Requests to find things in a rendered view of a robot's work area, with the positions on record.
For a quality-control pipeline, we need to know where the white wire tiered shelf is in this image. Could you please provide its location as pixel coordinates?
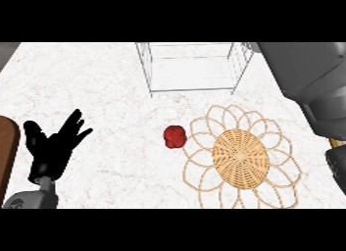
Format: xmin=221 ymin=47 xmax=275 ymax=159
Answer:
xmin=133 ymin=41 xmax=256 ymax=99

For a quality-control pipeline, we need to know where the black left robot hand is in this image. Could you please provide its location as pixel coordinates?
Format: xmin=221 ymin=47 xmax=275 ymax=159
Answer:
xmin=23 ymin=108 xmax=95 ymax=185

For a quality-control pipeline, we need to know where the red cupcake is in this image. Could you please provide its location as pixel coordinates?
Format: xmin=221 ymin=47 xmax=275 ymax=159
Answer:
xmin=163 ymin=125 xmax=188 ymax=150

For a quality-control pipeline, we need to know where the wicker flower-shaped placemat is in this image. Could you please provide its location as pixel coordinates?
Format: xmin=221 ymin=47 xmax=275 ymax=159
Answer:
xmin=181 ymin=103 xmax=305 ymax=210

